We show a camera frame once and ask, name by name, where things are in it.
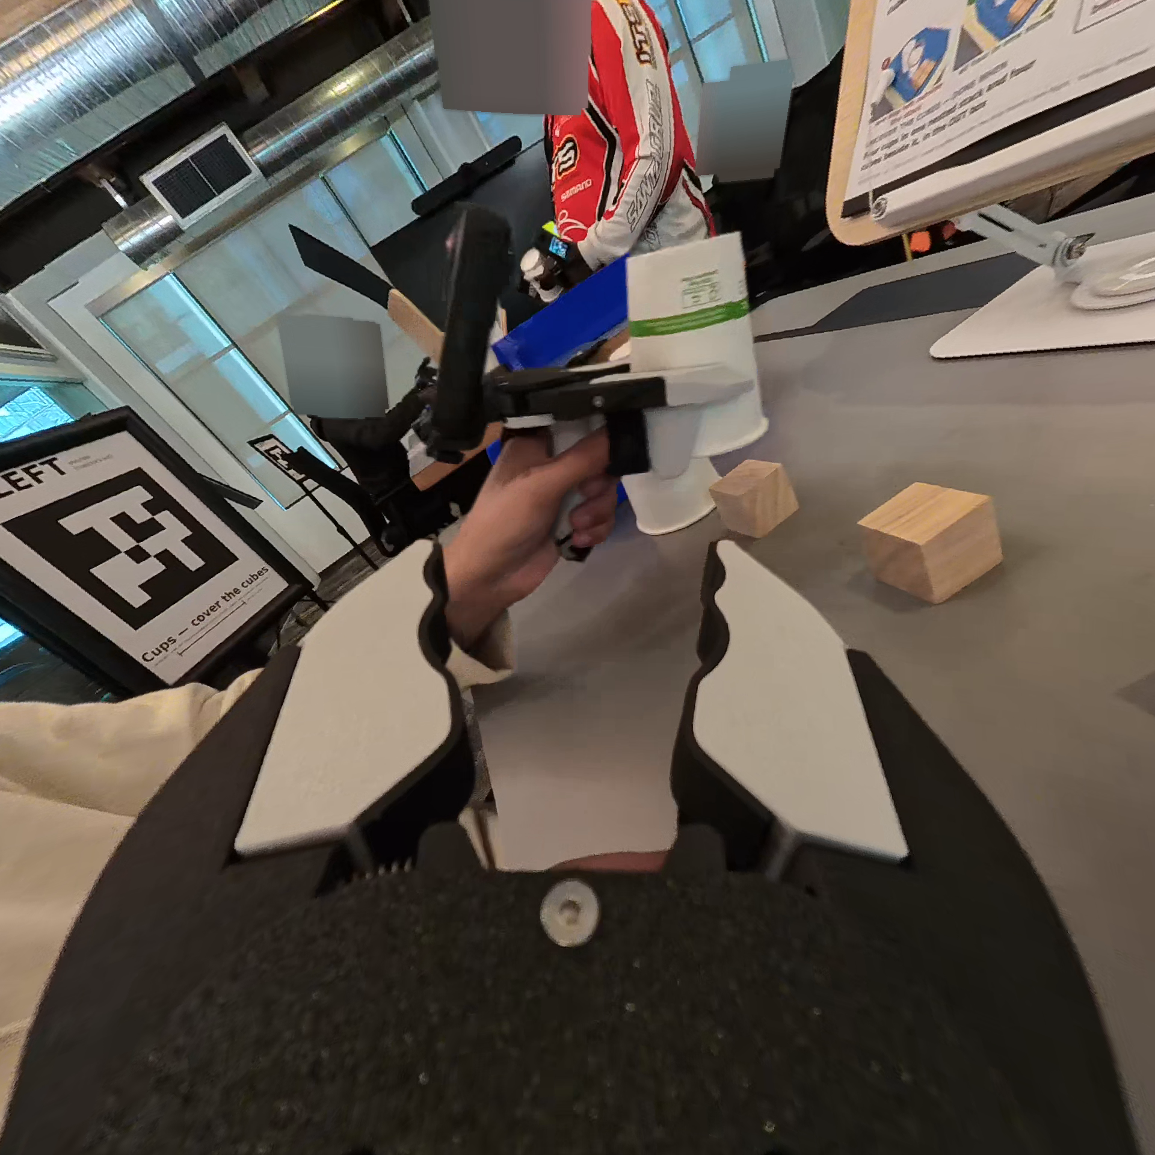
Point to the white air vent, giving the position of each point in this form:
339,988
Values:
203,176

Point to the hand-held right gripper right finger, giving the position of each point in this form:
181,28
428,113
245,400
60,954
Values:
794,722

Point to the white board stand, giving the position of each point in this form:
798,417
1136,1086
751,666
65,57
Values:
1019,330

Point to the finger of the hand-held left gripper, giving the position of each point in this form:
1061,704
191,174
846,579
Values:
704,385

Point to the person's left hand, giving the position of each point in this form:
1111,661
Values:
514,524

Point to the silver ventilation duct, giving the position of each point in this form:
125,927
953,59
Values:
90,72
343,99

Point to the black video bar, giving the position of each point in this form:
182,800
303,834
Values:
460,181

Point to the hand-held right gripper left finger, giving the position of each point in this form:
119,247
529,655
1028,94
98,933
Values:
351,722

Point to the wooden cube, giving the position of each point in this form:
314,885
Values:
929,542
753,496

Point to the white paper cup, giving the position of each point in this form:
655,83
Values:
694,334
673,506

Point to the instruction sheet on wooden board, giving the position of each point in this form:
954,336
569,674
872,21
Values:
975,91

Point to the black-framed tag sign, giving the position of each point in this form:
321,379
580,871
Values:
279,456
135,542

